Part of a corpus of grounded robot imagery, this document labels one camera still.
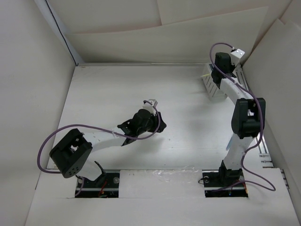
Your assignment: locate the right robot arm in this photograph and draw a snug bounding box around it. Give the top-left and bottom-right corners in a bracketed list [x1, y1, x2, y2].
[211, 52, 266, 187]

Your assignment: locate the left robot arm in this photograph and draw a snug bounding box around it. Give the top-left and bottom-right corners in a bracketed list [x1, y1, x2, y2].
[49, 109, 166, 187]

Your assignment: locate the white two-compartment organizer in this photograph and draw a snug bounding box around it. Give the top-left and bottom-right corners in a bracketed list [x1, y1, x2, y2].
[201, 63, 227, 101]

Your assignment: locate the clear light-blue pen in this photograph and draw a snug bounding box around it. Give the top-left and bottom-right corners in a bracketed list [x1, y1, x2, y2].
[226, 137, 233, 151]

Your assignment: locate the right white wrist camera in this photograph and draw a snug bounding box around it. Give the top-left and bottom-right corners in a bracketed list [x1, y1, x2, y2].
[230, 49, 245, 66]

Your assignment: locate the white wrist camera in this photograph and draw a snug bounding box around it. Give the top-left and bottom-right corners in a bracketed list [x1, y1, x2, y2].
[143, 99, 158, 115]
[230, 49, 245, 66]

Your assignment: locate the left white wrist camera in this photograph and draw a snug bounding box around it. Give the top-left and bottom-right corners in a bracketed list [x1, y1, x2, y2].
[143, 99, 158, 115]

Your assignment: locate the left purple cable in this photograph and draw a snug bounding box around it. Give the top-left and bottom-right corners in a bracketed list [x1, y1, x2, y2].
[37, 100, 162, 197]

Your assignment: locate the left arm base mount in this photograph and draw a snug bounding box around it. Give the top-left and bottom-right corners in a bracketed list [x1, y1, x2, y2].
[75, 161, 120, 198]

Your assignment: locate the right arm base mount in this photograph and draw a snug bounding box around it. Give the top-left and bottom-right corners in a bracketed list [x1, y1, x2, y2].
[198, 166, 248, 198]

